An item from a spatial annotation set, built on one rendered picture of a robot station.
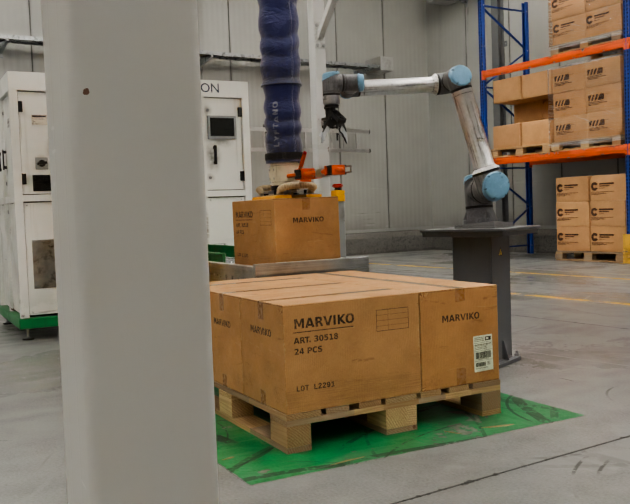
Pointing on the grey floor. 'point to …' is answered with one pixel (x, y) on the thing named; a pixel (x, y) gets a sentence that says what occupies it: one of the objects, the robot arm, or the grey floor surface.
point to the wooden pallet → (287, 424)
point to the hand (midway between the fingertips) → (334, 143)
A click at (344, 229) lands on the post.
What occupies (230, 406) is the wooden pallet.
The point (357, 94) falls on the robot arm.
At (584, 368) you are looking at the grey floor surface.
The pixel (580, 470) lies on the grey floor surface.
